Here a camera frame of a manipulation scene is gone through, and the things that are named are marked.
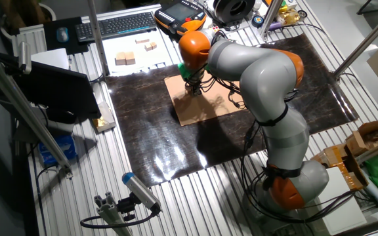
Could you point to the white paper sheet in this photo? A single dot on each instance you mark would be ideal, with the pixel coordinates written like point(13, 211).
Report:
point(156, 59)

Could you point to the black keyboard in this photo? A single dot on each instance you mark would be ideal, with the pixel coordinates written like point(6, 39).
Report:
point(117, 25)

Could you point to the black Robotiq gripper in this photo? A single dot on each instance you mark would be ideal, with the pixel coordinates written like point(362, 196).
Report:
point(197, 82)

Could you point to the black laptop screen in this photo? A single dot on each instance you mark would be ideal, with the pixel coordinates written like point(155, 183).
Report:
point(61, 91)

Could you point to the black filament spool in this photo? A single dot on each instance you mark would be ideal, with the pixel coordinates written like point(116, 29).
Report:
point(222, 13)

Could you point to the blue tissue pack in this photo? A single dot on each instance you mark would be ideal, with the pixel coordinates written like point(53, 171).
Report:
point(57, 149)

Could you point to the yellow packet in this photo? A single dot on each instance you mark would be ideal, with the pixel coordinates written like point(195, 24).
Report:
point(289, 17)

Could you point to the brown cardboard sheet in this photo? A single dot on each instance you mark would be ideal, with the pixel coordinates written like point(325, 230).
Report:
point(182, 98)

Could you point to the round black blue tin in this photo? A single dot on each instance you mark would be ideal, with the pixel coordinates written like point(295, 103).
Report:
point(258, 21)

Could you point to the open cardboard box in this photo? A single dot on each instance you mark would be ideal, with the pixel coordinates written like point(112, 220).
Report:
point(369, 134)

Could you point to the silver bar camera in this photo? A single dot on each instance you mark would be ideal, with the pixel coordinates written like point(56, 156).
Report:
point(24, 57)

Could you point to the green printed wrist mount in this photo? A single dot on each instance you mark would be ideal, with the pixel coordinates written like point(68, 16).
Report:
point(184, 70)

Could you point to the silver camera blue tip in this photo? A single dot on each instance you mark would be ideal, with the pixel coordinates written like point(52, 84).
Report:
point(141, 191)

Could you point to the Rubik's cube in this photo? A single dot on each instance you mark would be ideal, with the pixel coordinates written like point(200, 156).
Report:
point(214, 29)

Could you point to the aluminium profile bar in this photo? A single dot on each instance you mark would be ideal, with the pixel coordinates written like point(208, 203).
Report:
point(377, 149)

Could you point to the white flat box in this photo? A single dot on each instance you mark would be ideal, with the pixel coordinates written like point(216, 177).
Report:
point(346, 209)

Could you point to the small wooden cube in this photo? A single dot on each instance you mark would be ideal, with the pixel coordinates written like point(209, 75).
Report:
point(148, 47)
point(153, 45)

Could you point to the purple object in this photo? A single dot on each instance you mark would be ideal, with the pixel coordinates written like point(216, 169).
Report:
point(276, 26)

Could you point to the flat wooden block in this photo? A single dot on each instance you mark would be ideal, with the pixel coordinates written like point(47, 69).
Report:
point(142, 41)

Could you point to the aluminium frame post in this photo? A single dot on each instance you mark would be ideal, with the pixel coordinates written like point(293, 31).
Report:
point(97, 36)
point(270, 16)
point(366, 42)

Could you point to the dark wooden plank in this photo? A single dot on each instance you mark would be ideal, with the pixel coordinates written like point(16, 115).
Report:
point(366, 229)

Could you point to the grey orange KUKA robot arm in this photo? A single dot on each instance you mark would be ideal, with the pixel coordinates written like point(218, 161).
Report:
point(267, 78)

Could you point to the large wooden cube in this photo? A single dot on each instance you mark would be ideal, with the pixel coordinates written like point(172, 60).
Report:
point(130, 58)
point(120, 59)

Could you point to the dark marble pattern mat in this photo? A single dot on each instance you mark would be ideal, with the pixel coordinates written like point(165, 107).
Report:
point(149, 137)

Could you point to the black camera bracket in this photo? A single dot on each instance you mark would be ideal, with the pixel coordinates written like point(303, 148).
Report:
point(126, 206)

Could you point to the long aluminium profile beam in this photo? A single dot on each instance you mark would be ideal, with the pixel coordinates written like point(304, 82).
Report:
point(28, 121)

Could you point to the white round object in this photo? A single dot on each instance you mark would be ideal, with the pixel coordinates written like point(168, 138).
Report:
point(207, 23)

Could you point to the taped cardboard box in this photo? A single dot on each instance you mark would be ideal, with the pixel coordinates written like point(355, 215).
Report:
point(333, 155)

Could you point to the grey roll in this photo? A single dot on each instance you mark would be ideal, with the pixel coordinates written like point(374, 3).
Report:
point(377, 196)

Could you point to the short aluminium profile stub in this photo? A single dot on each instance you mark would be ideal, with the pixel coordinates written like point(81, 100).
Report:
point(110, 213)

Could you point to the small box gold contents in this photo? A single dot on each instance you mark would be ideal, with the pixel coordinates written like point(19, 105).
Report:
point(105, 119)

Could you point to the orange black teach pendant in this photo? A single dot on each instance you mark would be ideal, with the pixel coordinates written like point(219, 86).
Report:
point(179, 14)

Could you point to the black mouse pad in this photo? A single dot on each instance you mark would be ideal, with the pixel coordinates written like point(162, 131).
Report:
point(52, 47)

